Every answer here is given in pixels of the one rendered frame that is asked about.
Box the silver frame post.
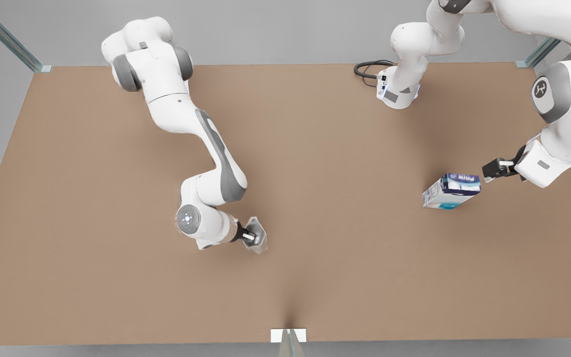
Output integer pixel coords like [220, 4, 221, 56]
[270, 328, 308, 357]
[0, 0, 53, 74]
[515, 0, 571, 69]

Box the black cable loop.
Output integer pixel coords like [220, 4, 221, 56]
[353, 59, 396, 88]

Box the blue and white carton box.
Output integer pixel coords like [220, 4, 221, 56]
[422, 172, 482, 211]

